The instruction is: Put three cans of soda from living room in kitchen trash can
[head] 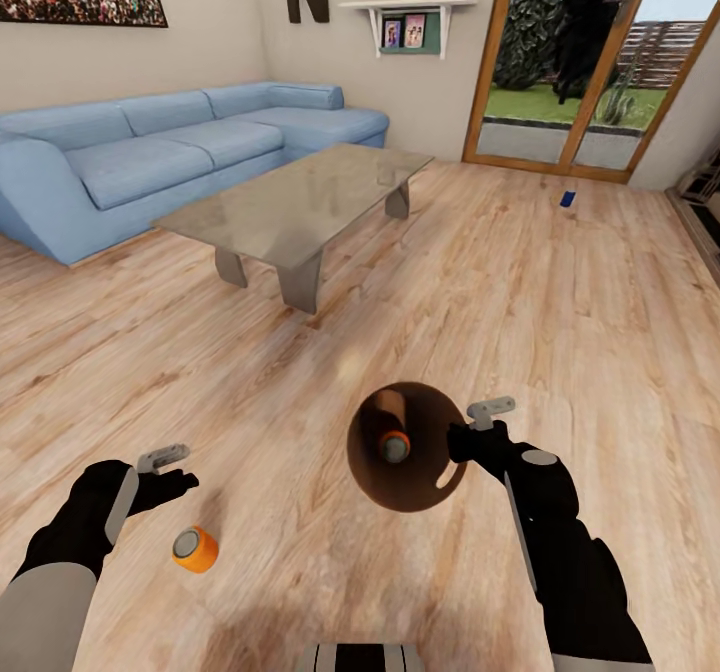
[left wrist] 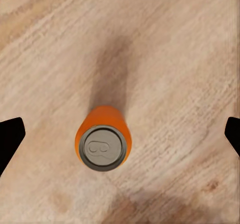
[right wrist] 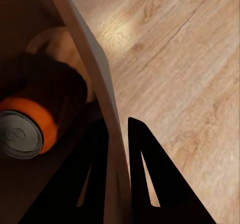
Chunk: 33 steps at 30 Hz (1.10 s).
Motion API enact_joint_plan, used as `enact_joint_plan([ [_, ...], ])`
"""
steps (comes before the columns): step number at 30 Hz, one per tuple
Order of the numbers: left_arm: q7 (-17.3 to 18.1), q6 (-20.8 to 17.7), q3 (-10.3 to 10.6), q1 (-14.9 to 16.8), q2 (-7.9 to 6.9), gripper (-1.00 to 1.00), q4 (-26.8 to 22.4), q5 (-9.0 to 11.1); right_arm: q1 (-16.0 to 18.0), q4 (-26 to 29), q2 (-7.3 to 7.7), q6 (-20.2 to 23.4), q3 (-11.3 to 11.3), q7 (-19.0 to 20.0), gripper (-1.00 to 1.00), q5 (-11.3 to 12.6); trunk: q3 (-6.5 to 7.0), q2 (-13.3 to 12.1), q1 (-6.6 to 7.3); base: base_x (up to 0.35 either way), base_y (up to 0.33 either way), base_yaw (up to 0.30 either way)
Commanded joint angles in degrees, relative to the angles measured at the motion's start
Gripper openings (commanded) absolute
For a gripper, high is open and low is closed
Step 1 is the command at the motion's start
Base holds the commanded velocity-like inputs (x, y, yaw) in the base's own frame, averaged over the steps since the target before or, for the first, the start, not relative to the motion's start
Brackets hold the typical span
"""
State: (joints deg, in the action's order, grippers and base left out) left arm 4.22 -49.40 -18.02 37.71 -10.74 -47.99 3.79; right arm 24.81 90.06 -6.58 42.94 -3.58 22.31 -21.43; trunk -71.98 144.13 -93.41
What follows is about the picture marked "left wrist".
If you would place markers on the can of soda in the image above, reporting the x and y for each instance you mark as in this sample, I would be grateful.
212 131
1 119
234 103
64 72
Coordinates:
103 141

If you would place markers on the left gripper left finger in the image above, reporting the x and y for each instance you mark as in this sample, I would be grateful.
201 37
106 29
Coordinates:
12 132

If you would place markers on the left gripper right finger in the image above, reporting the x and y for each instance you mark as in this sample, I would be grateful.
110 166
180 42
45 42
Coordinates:
232 132

